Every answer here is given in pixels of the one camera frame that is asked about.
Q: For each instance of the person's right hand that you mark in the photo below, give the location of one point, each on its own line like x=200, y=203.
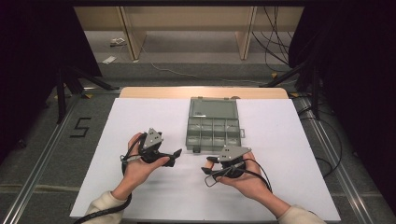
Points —
x=249, y=183

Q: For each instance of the aluminium floor rail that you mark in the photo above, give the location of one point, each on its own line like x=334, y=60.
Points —
x=40, y=168
x=342, y=180

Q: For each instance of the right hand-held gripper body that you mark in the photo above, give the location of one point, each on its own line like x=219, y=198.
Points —
x=232, y=152

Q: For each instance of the white table cover sheet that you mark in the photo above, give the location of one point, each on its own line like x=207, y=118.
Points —
x=280, y=140

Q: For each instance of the grey plastic organizer box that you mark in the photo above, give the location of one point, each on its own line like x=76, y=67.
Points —
x=213, y=124

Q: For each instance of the black metal stand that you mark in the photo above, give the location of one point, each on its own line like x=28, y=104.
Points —
x=61, y=99
x=316, y=93

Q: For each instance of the light wooden background desk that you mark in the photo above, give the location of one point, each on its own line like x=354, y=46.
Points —
x=186, y=18

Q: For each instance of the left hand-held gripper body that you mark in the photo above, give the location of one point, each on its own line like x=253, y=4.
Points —
x=152, y=138

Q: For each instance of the light wooden table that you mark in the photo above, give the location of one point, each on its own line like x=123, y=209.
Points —
x=155, y=92

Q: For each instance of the white paper slip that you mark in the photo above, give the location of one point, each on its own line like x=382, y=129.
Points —
x=109, y=59

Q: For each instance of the person's left hand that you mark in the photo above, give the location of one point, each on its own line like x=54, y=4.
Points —
x=137, y=171

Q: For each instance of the dark curtain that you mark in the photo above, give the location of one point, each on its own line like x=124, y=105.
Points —
x=358, y=62
x=31, y=46

